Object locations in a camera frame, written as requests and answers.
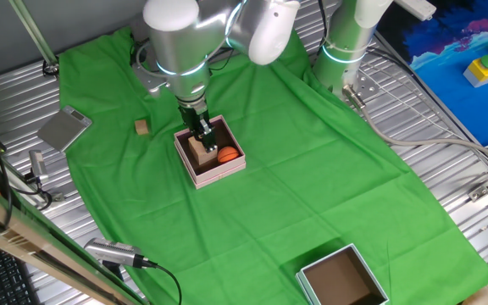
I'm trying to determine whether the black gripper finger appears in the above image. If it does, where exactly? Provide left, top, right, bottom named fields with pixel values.
left=201, top=119, right=219, bottom=153
left=188, top=125, right=205, bottom=143

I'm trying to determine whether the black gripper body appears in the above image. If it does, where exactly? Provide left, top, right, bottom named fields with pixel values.
left=178, top=103, right=211, bottom=136

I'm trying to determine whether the large wooden block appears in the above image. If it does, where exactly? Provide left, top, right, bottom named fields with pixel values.
left=187, top=135, right=219, bottom=167

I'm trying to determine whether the orange mini basketball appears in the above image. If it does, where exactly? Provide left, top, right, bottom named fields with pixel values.
left=217, top=146, right=241, bottom=165

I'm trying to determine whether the pink gift box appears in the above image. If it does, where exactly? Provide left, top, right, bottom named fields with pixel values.
left=173, top=114, right=247, bottom=186

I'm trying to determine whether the teal gift box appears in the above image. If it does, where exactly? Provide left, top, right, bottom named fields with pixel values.
left=295, top=242, right=391, bottom=305

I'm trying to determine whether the yellow box green button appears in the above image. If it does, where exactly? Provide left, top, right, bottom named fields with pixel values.
left=463, top=54, right=488, bottom=89

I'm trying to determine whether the green cloth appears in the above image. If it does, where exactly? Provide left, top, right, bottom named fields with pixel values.
left=57, top=25, right=488, bottom=305

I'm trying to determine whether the grey cushion pad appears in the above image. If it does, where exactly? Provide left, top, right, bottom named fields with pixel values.
left=127, top=20, right=245, bottom=71

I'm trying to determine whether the silver digital kitchen scale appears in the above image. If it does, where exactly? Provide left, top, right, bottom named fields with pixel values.
left=36, top=105, right=93, bottom=153

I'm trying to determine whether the green aluminium strut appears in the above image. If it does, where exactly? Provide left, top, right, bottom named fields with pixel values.
left=8, top=0, right=61, bottom=75

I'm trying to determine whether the white power strip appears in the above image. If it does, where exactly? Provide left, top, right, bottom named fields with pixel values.
left=394, top=0, right=438, bottom=21

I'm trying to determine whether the blue painted mat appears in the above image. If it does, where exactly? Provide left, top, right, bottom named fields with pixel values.
left=374, top=0, right=488, bottom=147

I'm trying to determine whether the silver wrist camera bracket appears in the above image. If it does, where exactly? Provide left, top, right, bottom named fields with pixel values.
left=132, top=63, right=169, bottom=98

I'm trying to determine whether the silver camera with black mount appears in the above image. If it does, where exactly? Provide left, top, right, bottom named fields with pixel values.
left=83, top=236, right=159, bottom=280

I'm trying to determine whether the black camera cable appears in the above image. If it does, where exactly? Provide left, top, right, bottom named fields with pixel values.
left=152, top=262, right=184, bottom=305

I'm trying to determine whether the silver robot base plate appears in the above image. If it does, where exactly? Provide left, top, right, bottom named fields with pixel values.
left=339, top=67, right=381, bottom=107

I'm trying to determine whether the brown desk edge rail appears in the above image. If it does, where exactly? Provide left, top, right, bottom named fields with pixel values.
left=0, top=175, right=150, bottom=305

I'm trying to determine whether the grey corrugated hose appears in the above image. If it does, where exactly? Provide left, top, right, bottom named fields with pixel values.
left=342, top=84, right=488, bottom=169

